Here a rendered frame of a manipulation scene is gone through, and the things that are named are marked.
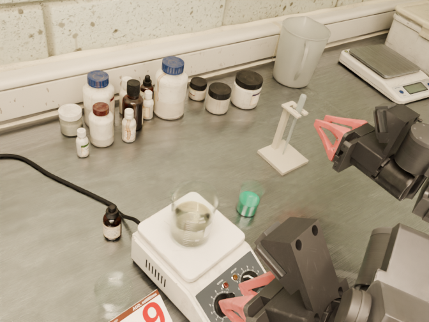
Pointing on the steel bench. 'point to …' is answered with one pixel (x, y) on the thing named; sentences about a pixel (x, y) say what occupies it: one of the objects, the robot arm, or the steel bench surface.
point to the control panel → (209, 296)
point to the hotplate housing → (166, 283)
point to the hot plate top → (217, 236)
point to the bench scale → (387, 72)
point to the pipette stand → (294, 157)
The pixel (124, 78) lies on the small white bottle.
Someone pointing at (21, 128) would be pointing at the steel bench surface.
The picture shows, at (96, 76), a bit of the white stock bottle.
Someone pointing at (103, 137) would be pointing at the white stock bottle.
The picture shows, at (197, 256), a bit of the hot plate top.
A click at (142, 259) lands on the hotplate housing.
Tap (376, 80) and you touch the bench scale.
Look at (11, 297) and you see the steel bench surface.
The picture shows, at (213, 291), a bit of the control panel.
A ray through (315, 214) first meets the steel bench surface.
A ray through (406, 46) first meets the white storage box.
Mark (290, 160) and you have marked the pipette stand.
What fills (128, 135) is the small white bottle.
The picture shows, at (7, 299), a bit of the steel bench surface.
